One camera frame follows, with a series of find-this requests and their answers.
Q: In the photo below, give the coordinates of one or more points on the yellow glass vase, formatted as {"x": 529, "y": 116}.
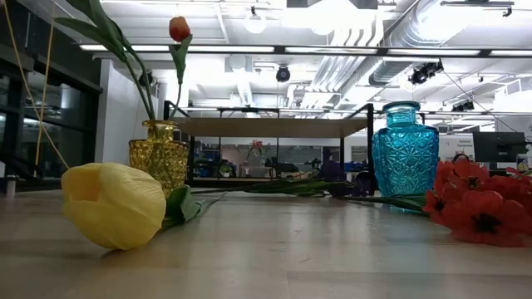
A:
{"x": 158, "y": 162}

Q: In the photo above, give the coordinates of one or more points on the blue glass vase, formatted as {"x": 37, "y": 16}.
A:
{"x": 405, "y": 153}

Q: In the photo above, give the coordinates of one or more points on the yellow artificial tulip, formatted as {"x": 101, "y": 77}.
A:
{"x": 112, "y": 203}

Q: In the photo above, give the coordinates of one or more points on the large red flower bunch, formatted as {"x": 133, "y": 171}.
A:
{"x": 486, "y": 220}

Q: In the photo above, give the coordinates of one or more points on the pink potted flower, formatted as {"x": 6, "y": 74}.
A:
{"x": 257, "y": 145}

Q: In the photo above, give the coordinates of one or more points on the black monitor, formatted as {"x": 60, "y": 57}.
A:
{"x": 498, "y": 145}

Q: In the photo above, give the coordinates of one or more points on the wooden shelf with black frame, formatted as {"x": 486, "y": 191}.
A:
{"x": 270, "y": 127}

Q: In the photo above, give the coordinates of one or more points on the black ceiling camera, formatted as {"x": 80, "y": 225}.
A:
{"x": 146, "y": 79}
{"x": 283, "y": 74}
{"x": 462, "y": 106}

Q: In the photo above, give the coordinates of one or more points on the black ceiling light rail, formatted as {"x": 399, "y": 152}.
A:
{"x": 332, "y": 50}

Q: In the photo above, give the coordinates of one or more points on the silver ventilation duct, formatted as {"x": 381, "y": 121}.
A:
{"x": 415, "y": 25}
{"x": 386, "y": 72}

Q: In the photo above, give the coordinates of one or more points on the black ceiling camera rig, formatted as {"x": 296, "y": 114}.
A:
{"x": 424, "y": 72}

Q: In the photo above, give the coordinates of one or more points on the white wall sign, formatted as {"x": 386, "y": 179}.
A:
{"x": 453, "y": 143}

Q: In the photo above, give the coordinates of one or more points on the grey metal post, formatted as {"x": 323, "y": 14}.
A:
{"x": 11, "y": 187}

